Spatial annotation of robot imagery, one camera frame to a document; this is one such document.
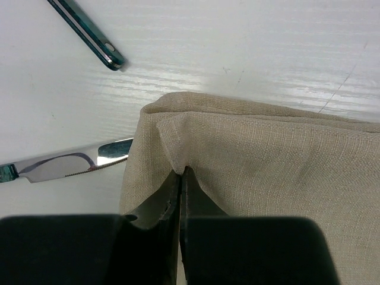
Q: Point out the beige cloth napkin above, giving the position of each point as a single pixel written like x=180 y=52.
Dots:
x=257 y=159

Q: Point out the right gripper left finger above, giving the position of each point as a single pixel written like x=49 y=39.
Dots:
x=140 y=247

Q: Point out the green handled knife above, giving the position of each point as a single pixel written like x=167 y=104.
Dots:
x=68 y=163

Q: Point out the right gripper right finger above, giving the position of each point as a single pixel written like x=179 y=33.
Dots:
x=220 y=249

